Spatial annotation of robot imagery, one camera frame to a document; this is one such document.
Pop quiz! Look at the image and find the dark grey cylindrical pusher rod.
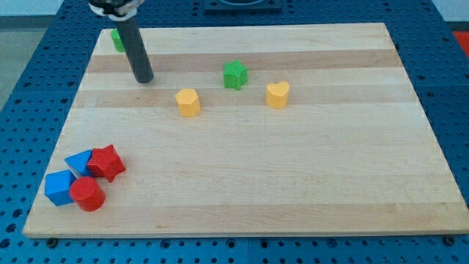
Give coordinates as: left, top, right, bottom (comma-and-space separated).
116, 18, 154, 84

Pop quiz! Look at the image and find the green block behind rod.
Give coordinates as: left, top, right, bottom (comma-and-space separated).
111, 29, 125, 53

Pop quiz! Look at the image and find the blue triangle block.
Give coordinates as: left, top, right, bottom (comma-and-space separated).
64, 150, 93, 177

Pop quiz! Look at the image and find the green star block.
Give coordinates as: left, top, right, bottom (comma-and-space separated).
223, 60, 248, 91

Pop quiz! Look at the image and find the yellow heart block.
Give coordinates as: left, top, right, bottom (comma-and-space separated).
265, 81, 290, 109

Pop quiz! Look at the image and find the red star block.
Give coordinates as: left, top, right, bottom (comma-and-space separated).
86, 144, 126, 183

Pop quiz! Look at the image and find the red cylinder block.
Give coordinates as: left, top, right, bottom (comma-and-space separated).
69, 177, 106, 212

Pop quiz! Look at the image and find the yellow hexagon block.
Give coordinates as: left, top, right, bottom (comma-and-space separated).
174, 89, 201, 117

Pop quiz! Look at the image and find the blue cube block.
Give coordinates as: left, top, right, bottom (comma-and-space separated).
45, 170, 76, 206

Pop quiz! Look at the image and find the wooden board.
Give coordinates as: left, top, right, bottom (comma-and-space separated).
23, 23, 468, 238

